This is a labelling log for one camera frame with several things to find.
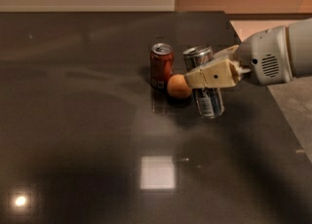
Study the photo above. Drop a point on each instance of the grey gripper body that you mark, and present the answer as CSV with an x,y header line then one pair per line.
x,y
264,54

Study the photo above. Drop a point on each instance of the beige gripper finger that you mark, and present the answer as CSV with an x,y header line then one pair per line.
x,y
216,74
230,53

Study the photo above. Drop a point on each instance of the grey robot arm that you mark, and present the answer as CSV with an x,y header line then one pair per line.
x,y
300,48

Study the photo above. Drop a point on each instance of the red soda can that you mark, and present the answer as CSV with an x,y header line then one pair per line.
x,y
161,65

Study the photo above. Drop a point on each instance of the orange ball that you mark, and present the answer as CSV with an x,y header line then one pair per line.
x,y
177,87

